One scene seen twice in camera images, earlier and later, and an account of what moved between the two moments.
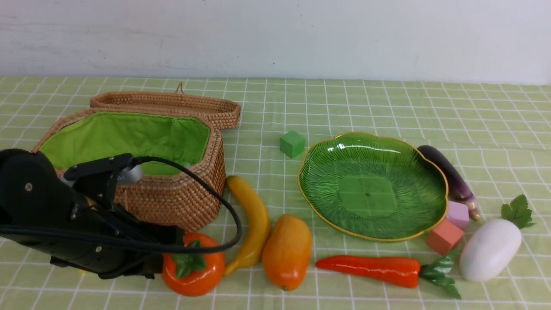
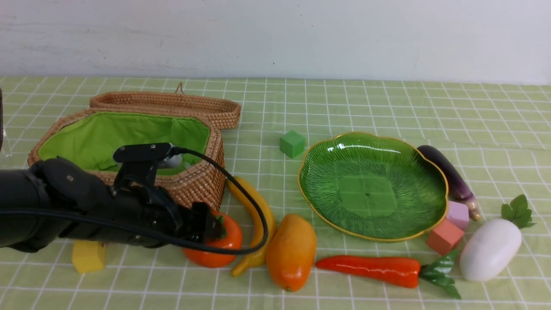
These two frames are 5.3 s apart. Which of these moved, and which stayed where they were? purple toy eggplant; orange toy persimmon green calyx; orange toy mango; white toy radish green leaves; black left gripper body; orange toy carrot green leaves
Moved: orange toy persimmon green calyx; black left gripper body
Stayed: orange toy carrot green leaves; orange toy mango; white toy radish green leaves; purple toy eggplant
